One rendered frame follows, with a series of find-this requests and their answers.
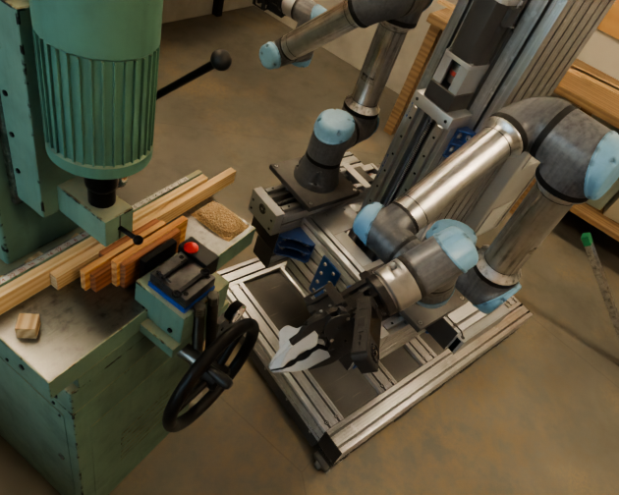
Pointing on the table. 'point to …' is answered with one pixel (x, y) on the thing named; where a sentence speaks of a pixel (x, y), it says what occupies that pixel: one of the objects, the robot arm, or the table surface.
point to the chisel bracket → (79, 204)
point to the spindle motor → (97, 82)
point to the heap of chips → (220, 220)
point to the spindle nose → (101, 192)
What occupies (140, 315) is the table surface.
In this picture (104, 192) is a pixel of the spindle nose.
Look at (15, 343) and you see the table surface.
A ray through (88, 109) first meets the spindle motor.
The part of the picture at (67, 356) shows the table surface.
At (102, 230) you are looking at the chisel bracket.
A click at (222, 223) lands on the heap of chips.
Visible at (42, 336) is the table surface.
